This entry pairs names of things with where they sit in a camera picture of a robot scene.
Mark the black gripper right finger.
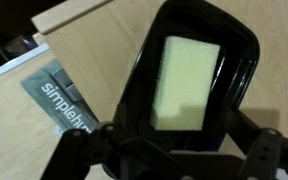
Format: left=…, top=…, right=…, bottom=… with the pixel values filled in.
left=230, top=108, right=288, bottom=180

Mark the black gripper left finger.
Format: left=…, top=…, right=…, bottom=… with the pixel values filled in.
left=40, top=121, right=122, bottom=180

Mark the pale yellow sponge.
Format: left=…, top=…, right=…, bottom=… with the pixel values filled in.
left=150, top=35, right=222, bottom=132

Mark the black plastic sponge holder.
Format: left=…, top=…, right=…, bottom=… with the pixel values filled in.
left=112, top=0, right=262, bottom=154

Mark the grey simplehuman leaflet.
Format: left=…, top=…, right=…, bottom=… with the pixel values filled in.
left=19, top=59, right=102, bottom=136

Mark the wooden pull-out shelf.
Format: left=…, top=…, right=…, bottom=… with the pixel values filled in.
left=0, top=43, right=115, bottom=180

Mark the light wooden cabinet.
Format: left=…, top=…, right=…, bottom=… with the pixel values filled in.
left=30, top=0, right=288, bottom=158

